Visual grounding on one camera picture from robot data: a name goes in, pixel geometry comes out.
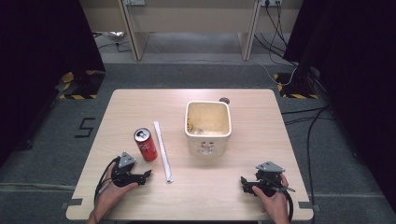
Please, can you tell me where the black curtain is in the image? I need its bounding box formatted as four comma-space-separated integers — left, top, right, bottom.
0, 0, 106, 167
282, 0, 396, 214

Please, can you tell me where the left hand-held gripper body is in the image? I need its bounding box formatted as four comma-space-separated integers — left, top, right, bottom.
110, 151, 148, 189

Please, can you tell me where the white table leg frame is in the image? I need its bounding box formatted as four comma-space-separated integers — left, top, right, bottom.
78, 0, 304, 63

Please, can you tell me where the left hand-held gripper cable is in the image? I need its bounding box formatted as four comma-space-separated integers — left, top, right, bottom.
93, 156, 121, 203

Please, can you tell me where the red soda can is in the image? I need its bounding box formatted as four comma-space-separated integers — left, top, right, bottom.
133, 127, 159, 162

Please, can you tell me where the white paper straw wrapper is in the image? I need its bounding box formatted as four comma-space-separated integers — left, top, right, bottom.
152, 120, 175, 184

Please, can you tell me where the person's right hand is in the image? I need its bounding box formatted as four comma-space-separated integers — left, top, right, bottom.
251, 173, 291, 224

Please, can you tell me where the black floor cable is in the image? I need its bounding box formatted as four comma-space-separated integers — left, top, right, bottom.
280, 105, 332, 200

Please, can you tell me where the hand-held gripper cable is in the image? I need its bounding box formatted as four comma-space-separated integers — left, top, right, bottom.
93, 156, 121, 203
278, 185, 296, 222

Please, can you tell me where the black wall socket cable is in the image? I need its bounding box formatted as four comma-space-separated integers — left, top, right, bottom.
253, 0, 298, 67

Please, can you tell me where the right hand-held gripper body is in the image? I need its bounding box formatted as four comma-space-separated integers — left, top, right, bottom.
254, 161, 287, 198

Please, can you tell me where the right hand-held gripper cable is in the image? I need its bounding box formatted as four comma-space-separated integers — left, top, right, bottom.
278, 185, 296, 222

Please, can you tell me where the stand base with striped tape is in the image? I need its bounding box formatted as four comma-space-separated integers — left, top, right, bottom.
273, 72, 320, 100
58, 70, 106, 101

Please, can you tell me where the cream square bin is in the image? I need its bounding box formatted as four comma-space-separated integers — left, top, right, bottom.
184, 100, 233, 158

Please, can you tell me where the person's left hand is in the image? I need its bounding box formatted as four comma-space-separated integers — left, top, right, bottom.
92, 167, 139, 219

